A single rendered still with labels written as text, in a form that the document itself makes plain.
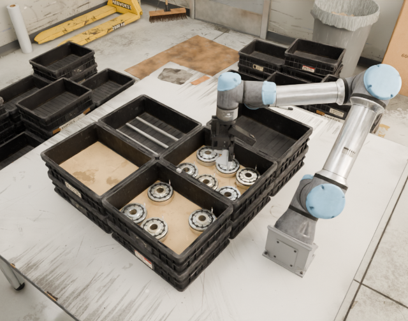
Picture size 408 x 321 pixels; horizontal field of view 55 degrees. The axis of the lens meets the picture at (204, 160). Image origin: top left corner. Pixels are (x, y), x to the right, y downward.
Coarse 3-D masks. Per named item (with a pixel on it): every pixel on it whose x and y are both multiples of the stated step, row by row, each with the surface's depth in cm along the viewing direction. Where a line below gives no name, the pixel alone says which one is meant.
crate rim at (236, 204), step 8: (200, 128) 175; (208, 128) 175; (192, 136) 171; (240, 144) 167; (168, 152) 163; (256, 152) 163; (272, 160) 159; (176, 168) 156; (272, 168) 156; (192, 176) 153; (264, 176) 153; (200, 184) 150; (256, 184) 150; (216, 192) 146; (248, 192) 146; (240, 200) 144
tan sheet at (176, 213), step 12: (144, 192) 160; (168, 204) 155; (180, 204) 155; (192, 204) 155; (156, 216) 151; (168, 216) 151; (180, 216) 151; (168, 228) 147; (180, 228) 147; (168, 240) 143; (180, 240) 143; (192, 240) 143; (180, 252) 139
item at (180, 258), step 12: (144, 168) 156; (168, 168) 156; (132, 180) 152; (192, 180) 151; (108, 204) 142; (228, 204) 142; (120, 216) 138; (228, 216) 141; (132, 228) 137; (156, 240) 130; (168, 252) 127
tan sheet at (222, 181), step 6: (192, 156) 176; (180, 162) 173; (192, 162) 173; (198, 168) 170; (204, 168) 170; (210, 168) 170; (240, 168) 170; (198, 174) 168; (210, 174) 168; (216, 174) 168; (222, 180) 165; (228, 180) 165; (234, 180) 165; (222, 186) 163; (234, 186) 163; (240, 192) 160
